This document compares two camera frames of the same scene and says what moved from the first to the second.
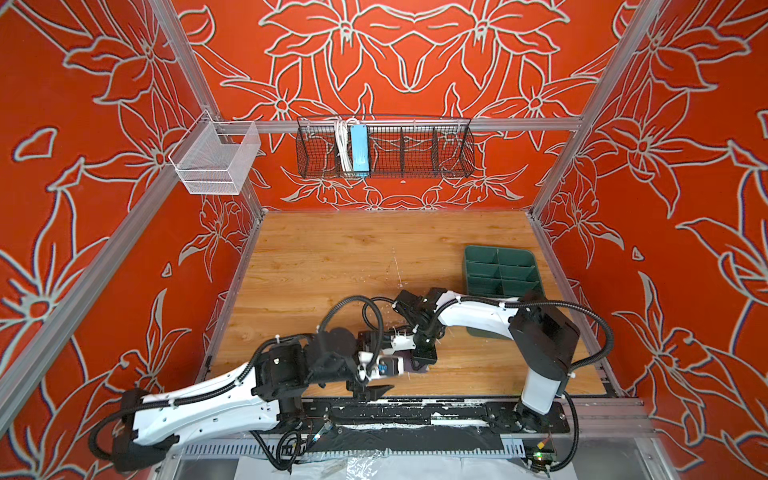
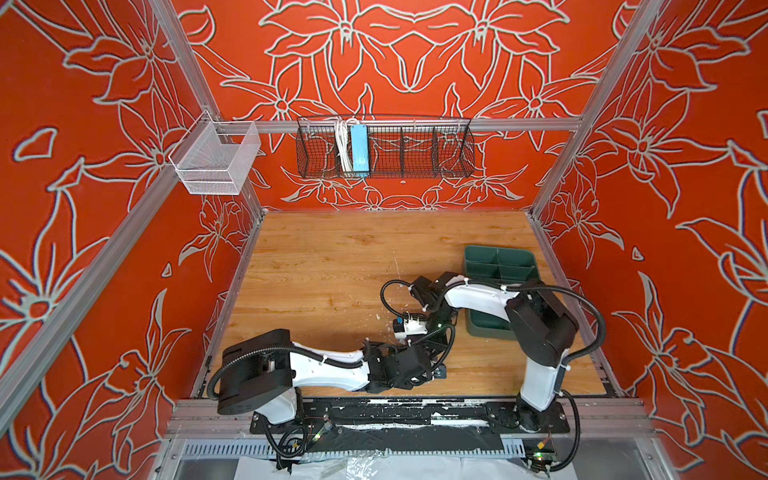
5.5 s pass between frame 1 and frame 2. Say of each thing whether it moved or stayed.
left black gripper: moved
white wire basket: stayed
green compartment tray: stayed
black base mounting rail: stayed
